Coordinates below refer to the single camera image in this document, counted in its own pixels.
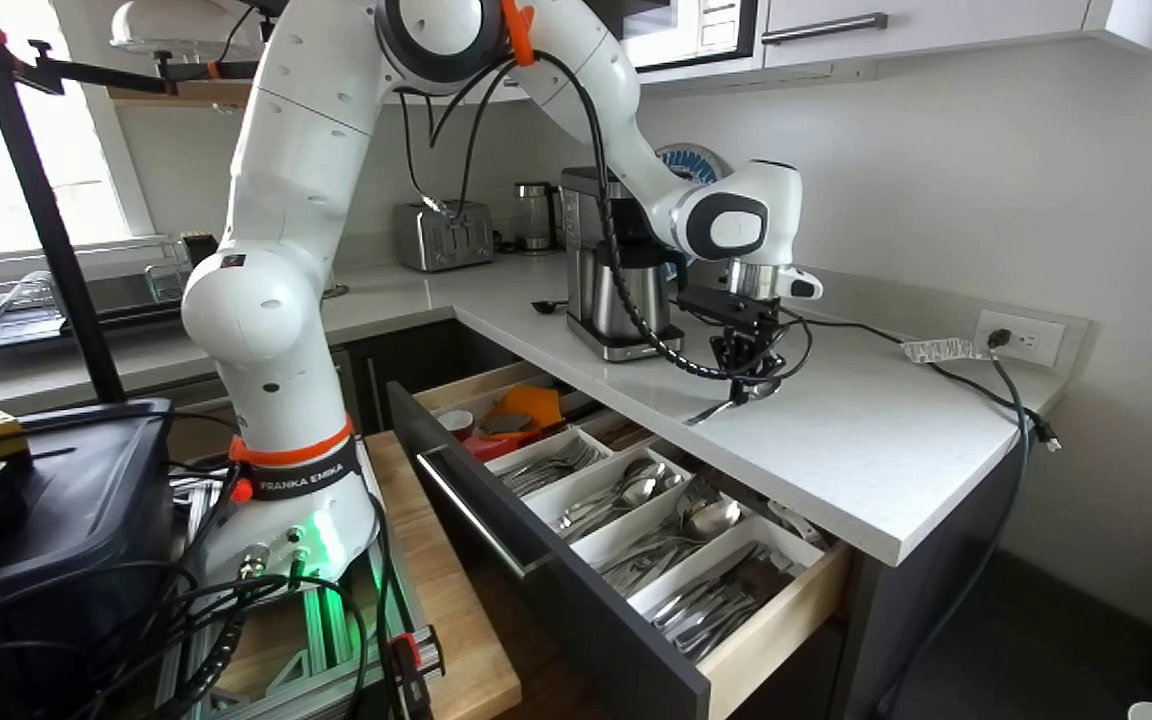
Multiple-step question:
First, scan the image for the open dark kitchen drawer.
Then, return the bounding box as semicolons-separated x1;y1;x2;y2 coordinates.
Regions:
390;362;850;720

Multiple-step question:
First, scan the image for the blue white woven plate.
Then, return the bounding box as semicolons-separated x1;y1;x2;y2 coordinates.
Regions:
655;144;732;182

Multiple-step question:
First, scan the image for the stainless steel microwave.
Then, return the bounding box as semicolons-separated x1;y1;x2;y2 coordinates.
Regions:
590;0;757;73

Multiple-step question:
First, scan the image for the black equipment case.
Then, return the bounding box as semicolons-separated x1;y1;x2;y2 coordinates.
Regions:
0;398;171;720

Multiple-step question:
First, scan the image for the black tripod stand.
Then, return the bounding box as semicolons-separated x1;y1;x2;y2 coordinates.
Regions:
0;0;262;406

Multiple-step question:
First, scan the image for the white cutlery tray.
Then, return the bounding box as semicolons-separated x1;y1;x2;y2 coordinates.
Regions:
489;427;825;659

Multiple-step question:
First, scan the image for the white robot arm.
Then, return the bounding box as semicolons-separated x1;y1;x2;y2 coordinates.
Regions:
182;0;819;581

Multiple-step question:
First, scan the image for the silver toaster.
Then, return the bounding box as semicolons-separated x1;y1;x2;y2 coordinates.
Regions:
391;202;498;271

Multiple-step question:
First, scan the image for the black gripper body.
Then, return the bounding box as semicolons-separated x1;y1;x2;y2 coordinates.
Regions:
675;263;786;380

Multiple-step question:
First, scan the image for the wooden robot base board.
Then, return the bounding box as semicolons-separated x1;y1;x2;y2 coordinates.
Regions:
199;427;530;720

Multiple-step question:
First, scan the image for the silver metal spoon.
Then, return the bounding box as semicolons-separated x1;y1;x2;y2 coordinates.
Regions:
683;387;760;427

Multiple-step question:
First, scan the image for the black silver coffee maker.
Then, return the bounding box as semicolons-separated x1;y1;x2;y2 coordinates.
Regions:
560;169;683;362

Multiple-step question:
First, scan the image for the black power cable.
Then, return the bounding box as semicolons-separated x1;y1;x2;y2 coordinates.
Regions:
787;306;1063;720

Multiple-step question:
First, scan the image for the white wall power outlet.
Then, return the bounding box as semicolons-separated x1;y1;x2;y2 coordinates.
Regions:
977;306;1063;369

